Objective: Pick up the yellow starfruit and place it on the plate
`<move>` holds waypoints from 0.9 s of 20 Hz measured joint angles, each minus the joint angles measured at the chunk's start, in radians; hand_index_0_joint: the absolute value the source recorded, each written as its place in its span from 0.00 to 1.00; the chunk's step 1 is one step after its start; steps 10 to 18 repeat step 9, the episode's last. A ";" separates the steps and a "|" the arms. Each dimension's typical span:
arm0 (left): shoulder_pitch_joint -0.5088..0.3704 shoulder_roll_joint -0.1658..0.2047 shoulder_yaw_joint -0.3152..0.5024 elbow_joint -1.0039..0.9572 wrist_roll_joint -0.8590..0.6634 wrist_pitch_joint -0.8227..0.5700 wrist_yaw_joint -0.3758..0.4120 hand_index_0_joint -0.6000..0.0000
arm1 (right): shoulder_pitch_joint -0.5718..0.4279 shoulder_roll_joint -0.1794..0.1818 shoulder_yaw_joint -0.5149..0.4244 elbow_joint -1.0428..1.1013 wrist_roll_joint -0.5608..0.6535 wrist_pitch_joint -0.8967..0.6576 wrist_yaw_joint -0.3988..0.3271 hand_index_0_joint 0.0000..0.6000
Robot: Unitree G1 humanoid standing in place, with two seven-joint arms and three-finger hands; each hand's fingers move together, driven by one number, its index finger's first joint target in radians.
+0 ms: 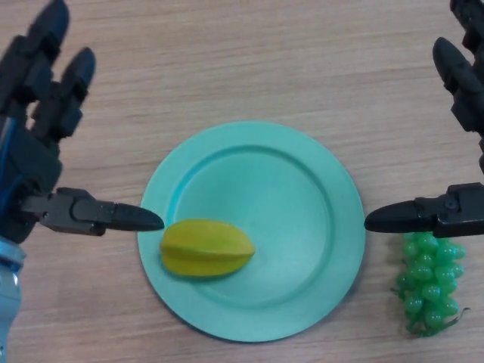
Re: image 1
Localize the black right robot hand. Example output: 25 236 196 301
363 0 484 239

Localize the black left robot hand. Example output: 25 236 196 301
0 0 166 245

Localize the yellow starfruit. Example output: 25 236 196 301
159 218 256 279

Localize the green round plate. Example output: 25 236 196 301
138 120 366 343

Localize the green grape bunch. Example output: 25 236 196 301
391 231 472 339

